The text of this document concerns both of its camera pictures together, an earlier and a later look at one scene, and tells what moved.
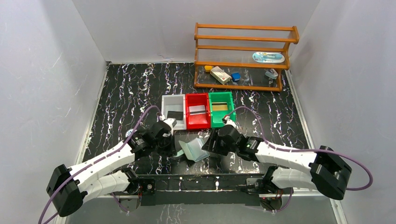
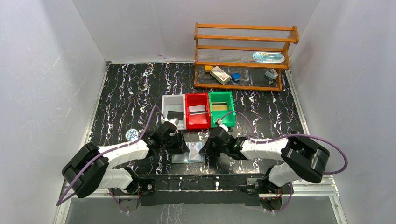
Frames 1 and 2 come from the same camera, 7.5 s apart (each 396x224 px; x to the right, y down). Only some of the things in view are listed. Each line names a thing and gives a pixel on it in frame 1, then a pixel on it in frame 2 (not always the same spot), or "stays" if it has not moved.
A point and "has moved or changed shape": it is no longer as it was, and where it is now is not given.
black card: (178, 115) stays
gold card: (219, 106) stays
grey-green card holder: (194, 148) has moved or changed shape
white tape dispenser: (272, 74) stays
